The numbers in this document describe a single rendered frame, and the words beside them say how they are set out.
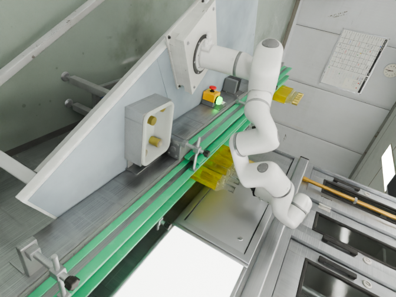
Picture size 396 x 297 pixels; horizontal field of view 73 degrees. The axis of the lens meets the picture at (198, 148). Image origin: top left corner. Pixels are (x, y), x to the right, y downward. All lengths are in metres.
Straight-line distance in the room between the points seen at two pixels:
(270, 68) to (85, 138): 0.61
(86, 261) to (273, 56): 0.84
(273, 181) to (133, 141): 0.50
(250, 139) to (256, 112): 0.09
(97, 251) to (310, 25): 6.50
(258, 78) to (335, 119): 6.40
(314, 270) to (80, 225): 0.91
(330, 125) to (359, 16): 2.40
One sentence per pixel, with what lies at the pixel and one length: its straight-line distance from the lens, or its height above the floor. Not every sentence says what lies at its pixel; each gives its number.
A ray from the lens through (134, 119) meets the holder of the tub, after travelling 0.93.
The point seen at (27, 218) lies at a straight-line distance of 1.27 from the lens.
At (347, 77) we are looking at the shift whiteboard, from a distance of 6.95.
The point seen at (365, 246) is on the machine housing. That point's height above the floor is 1.75.
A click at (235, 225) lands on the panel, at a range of 1.20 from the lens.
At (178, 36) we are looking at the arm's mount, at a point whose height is 0.80.
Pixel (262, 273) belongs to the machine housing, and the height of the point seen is 1.37.
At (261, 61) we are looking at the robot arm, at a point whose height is 1.10.
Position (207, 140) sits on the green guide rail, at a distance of 1.18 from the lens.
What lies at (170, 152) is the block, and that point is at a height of 0.84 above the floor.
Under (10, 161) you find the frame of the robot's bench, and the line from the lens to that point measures 1.00.
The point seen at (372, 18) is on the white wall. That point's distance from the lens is 6.81.
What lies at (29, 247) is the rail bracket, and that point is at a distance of 0.77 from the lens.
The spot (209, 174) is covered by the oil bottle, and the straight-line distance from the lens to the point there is 1.17.
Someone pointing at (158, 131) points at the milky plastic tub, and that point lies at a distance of 1.10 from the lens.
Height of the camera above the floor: 1.31
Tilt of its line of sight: 19 degrees down
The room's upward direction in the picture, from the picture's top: 114 degrees clockwise
